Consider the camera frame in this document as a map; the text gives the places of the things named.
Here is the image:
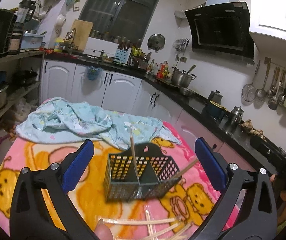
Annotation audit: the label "dark kitchen window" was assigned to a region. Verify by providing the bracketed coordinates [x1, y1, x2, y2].
[79, 0, 159, 42]

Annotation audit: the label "person's left hand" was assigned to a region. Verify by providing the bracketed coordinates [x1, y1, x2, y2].
[94, 219, 114, 240]

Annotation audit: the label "pink cartoon blanket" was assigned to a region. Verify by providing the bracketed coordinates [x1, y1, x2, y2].
[0, 98, 241, 240]

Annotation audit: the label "ginger roots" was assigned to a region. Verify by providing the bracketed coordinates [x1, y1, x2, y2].
[240, 119, 265, 140]

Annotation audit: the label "light blue cloth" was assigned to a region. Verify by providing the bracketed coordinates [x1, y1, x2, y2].
[15, 97, 180, 150]

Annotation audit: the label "steel canister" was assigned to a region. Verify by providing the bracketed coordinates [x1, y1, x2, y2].
[230, 106, 244, 125]

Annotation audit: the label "dark teal pot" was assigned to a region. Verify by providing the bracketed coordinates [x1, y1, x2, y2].
[205, 100, 226, 121]

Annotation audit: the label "dark green utensil basket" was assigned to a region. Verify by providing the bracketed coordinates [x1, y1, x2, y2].
[103, 143, 182, 202]

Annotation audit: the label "hanging steel ladle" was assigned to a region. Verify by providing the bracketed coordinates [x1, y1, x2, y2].
[255, 61, 272, 100]

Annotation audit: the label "steel stock pot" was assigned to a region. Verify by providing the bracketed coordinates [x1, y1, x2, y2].
[171, 68, 196, 88]

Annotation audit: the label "blue plastic box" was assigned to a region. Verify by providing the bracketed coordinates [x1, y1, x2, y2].
[20, 33, 44, 50]

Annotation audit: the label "blue knife block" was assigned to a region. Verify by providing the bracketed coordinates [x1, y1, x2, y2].
[115, 48, 131, 64]

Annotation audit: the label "black range hood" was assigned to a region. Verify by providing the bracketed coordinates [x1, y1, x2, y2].
[184, 2, 254, 65]

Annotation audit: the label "wooden cutting board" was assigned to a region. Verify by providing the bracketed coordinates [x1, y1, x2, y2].
[71, 20, 93, 51]

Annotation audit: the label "hanging pot lid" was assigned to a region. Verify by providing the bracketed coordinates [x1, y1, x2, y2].
[147, 34, 166, 52]

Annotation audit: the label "blender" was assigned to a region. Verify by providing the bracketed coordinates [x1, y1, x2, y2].
[15, 0, 36, 30]

